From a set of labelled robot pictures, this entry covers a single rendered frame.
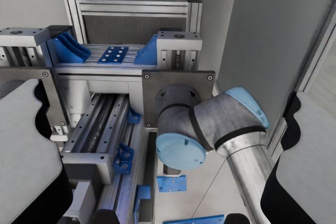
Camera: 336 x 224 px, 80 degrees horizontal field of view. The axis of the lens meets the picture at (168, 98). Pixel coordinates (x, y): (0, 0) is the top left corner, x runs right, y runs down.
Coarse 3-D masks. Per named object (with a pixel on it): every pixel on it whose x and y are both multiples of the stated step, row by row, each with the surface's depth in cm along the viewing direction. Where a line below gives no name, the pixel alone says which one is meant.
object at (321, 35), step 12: (324, 12) 58; (324, 24) 58; (324, 36) 58; (312, 48) 63; (312, 60) 62; (300, 72) 67; (216, 84) 172; (300, 84) 67; (288, 96) 73; (276, 120) 80; (276, 132) 79; (276, 144) 83
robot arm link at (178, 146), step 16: (176, 112) 52; (192, 112) 48; (160, 128) 51; (176, 128) 47; (192, 128) 46; (160, 144) 46; (176, 144) 44; (192, 144) 44; (208, 144) 46; (160, 160) 50; (176, 160) 48; (192, 160) 47
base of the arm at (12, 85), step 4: (8, 80) 61; (12, 80) 61; (16, 80) 61; (20, 80) 61; (4, 84) 60; (8, 84) 59; (12, 84) 59; (16, 84) 60; (20, 84) 60; (0, 88) 59; (4, 88) 58; (8, 88) 58; (12, 88) 59; (0, 92) 58; (4, 92) 57; (8, 92) 58; (0, 96) 57; (4, 96) 57; (48, 108) 67
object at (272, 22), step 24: (240, 0) 126; (264, 0) 95; (288, 0) 76; (312, 0) 64; (240, 24) 124; (264, 24) 94; (288, 24) 76; (312, 24) 63; (240, 48) 122; (264, 48) 93; (288, 48) 75; (240, 72) 121; (264, 72) 92; (288, 72) 74; (264, 96) 91
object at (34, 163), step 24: (24, 96) 8; (0, 120) 7; (24, 120) 7; (0, 144) 6; (24, 144) 6; (48, 144) 6; (0, 168) 6; (24, 168) 6; (48, 168) 6; (0, 192) 5; (24, 192) 5; (48, 192) 5; (0, 216) 5; (24, 216) 5; (48, 216) 6
